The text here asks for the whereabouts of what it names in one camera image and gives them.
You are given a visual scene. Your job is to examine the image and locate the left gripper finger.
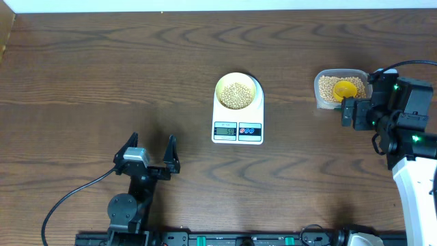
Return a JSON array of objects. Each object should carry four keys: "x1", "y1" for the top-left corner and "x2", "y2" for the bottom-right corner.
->
[
  {"x1": 113, "y1": 132, "x2": 138, "y2": 163},
  {"x1": 163, "y1": 135, "x2": 180, "y2": 169}
]

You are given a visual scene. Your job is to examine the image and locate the yellow measuring scoop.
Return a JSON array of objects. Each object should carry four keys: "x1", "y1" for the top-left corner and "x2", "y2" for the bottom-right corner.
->
[{"x1": 333, "y1": 80, "x2": 358, "y2": 103}]

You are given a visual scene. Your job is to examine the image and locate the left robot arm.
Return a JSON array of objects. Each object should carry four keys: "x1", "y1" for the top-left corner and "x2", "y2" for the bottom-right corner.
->
[{"x1": 107, "y1": 133, "x2": 180, "y2": 234}]

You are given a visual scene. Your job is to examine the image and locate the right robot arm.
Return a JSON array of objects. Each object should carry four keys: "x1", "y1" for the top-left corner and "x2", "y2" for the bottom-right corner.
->
[{"x1": 341, "y1": 74, "x2": 436, "y2": 245}]

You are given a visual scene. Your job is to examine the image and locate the white digital kitchen scale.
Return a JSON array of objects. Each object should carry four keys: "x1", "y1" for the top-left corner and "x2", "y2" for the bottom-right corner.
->
[{"x1": 211, "y1": 75, "x2": 264, "y2": 145}]

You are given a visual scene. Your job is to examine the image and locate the soybeans in bowl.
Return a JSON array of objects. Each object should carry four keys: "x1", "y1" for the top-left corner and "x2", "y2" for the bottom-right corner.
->
[{"x1": 219, "y1": 83, "x2": 253, "y2": 109}]

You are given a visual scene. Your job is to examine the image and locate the pale yellow plastic bowl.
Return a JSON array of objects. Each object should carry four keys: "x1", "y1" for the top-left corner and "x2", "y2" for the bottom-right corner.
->
[{"x1": 215, "y1": 72, "x2": 257, "y2": 107}]

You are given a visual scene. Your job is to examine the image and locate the clear plastic container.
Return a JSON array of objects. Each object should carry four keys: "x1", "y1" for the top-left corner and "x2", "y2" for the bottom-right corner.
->
[{"x1": 314, "y1": 69, "x2": 372, "y2": 109}]

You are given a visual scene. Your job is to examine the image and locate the pile of soybeans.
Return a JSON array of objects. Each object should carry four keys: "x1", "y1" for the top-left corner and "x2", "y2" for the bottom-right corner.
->
[{"x1": 318, "y1": 75, "x2": 366, "y2": 103}]

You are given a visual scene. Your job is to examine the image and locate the cardboard panel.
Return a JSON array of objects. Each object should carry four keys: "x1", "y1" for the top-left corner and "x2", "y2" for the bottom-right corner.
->
[{"x1": 0, "y1": 0, "x2": 16, "y2": 60}]

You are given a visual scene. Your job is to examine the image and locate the right black cable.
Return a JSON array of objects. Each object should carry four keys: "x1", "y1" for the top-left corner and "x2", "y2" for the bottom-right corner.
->
[{"x1": 378, "y1": 59, "x2": 437, "y2": 74}]

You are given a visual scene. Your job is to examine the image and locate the black cable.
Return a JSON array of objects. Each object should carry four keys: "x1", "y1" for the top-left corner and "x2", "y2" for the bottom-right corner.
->
[
  {"x1": 41, "y1": 166, "x2": 119, "y2": 246},
  {"x1": 378, "y1": 59, "x2": 437, "y2": 74}
]

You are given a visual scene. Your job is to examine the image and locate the left black cable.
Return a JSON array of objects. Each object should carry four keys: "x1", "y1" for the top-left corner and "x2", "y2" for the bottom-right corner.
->
[{"x1": 41, "y1": 166, "x2": 119, "y2": 246}]

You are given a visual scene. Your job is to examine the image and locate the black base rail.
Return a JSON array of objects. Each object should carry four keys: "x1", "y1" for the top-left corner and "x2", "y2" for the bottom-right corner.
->
[{"x1": 74, "y1": 224, "x2": 408, "y2": 246}]

